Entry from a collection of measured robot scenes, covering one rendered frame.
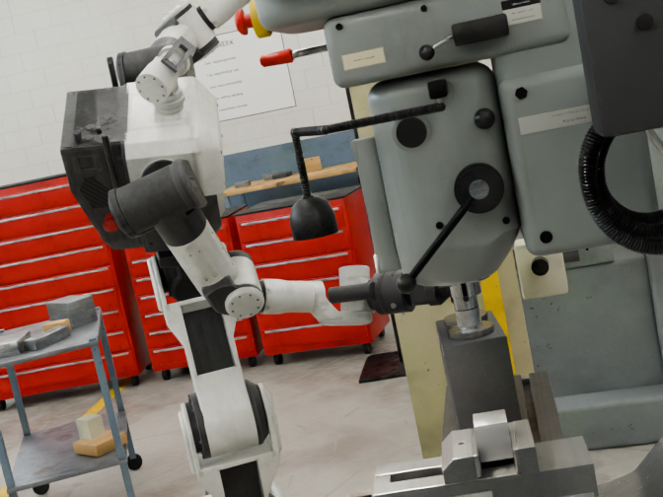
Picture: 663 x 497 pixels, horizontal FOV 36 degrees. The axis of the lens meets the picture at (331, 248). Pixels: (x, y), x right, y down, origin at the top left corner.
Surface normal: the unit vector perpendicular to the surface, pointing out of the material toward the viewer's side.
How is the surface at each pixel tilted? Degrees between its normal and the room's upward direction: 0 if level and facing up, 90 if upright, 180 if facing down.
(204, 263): 122
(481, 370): 90
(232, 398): 60
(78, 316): 90
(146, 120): 35
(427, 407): 90
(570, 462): 0
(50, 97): 90
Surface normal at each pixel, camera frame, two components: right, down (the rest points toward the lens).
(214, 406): 0.09, -0.39
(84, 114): -0.04, -0.73
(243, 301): 0.25, 0.62
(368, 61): -0.14, 0.18
